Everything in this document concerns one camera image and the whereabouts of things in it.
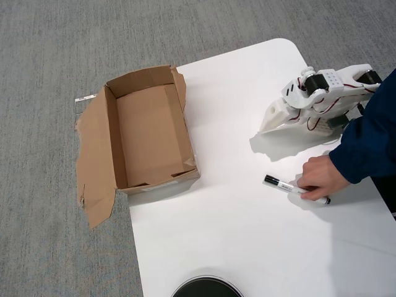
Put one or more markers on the person's bare hand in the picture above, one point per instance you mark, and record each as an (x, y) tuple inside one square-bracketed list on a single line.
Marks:
[(321, 176)]

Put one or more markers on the white paper strip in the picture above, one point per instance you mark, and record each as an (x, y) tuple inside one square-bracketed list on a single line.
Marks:
[(83, 98)]

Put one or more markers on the white marker pen black cap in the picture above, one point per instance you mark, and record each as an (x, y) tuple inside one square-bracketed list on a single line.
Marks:
[(280, 185)]

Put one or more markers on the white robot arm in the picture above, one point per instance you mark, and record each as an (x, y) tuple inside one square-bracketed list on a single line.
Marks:
[(332, 79)]

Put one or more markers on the navy blue sleeved forearm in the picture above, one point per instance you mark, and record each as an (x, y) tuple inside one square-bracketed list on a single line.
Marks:
[(371, 139)]

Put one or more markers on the torn brown cardboard box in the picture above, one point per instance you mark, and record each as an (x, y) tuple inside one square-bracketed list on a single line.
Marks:
[(136, 139)]

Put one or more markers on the black round disc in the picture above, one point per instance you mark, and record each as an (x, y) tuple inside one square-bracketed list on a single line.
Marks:
[(204, 287)]

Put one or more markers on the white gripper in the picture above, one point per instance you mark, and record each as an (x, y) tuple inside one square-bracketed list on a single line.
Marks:
[(276, 120)]

